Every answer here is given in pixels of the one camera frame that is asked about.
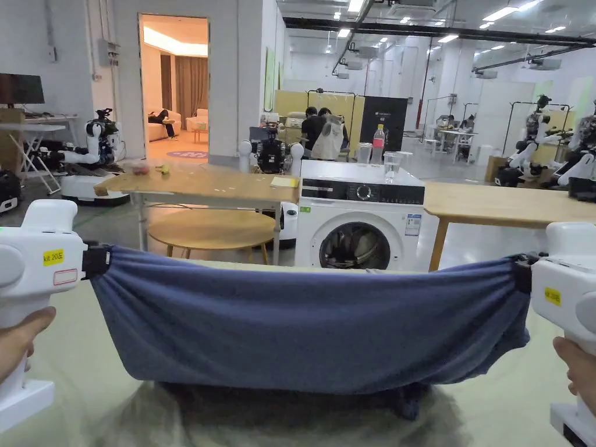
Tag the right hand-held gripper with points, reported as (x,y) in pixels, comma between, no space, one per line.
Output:
(565,274)

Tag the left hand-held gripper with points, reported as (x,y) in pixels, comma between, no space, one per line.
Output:
(32,260)

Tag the dark blue shirt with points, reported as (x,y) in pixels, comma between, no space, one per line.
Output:
(302,321)

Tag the person's left hand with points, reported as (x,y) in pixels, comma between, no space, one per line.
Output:
(21,337)

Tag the person's right hand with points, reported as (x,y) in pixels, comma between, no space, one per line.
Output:
(579,365)

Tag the white armed humanoid robot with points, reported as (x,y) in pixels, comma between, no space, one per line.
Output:
(531,139)
(582,158)

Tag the white robot with wheeled base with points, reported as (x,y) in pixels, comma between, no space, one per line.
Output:
(95,153)

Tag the brown carton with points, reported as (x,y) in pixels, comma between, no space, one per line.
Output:
(497,167)

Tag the white desk with monitor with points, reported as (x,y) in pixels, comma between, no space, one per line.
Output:
(28,121)

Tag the bed with pale green sheet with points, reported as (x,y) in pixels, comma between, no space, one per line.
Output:
(60,419)

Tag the cream sofa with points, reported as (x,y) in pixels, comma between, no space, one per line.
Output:
(160,132)

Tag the group of people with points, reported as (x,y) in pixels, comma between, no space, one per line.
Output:
(458,125)

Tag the white washing machine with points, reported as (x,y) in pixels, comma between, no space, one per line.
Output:
(361,223)

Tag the tall black cabinet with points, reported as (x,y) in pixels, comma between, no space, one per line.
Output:
(384,121)

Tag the black and white humanoid robot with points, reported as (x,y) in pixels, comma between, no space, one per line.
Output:
(274,153)

